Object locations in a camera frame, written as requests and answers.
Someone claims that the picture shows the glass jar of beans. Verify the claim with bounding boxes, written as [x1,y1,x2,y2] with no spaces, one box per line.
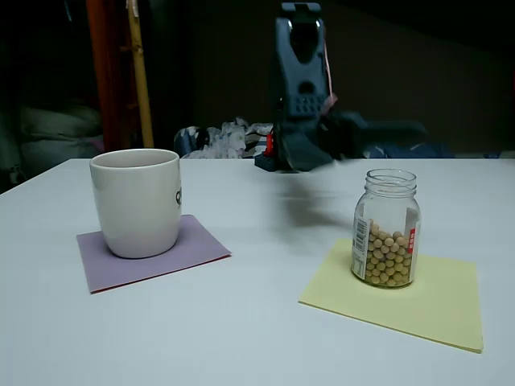
[352,168,422,290]

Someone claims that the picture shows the leaf patterned bedsheet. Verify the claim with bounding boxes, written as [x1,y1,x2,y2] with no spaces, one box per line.
[173,116,459,160]

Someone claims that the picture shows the yellow square paper sheet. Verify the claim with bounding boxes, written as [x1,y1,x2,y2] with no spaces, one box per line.
[297,238,484,354]

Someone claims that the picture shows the purple square paper sheet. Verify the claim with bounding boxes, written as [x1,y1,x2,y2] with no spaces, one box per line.
[76,214,233,295]

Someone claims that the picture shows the bamboo pole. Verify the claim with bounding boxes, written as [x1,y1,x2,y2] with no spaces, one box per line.
[126,0,156,149]

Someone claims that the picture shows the white ceramic mug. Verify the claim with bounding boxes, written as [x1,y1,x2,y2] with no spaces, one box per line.
[89,148,183,260]

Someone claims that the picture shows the pale stuffed pillow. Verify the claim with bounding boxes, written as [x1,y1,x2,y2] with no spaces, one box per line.
[18,105,106,176]

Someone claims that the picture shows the red-brown wooden post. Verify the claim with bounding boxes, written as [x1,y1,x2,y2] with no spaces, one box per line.
[86,0,136,156]

